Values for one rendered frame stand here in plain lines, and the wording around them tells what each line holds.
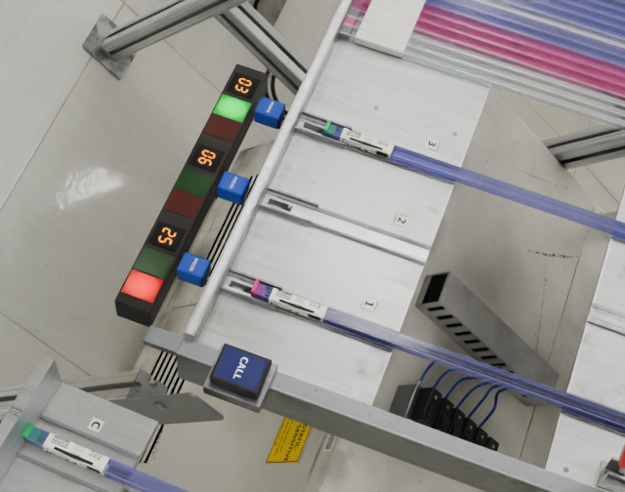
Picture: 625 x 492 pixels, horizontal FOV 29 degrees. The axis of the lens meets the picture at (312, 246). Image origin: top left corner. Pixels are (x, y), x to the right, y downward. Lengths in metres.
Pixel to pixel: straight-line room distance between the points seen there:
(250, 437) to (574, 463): 0.54
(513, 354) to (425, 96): 0.44
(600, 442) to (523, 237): 0.63
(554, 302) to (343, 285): 0.64
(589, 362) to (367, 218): 0.28
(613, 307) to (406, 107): 0.33
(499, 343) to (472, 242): 0.15
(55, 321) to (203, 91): 0.54
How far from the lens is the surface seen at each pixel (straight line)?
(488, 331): 1.67
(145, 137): 2.17
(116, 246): 2.09
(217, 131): 1.40
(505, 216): 1.81
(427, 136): 1.41
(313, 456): 1.54
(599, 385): 1.29
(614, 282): 1.35
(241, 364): 1.20
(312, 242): 1.32
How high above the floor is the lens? 1.72
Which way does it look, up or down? 46 degrees down
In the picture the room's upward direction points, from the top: 78 degrees clockwise
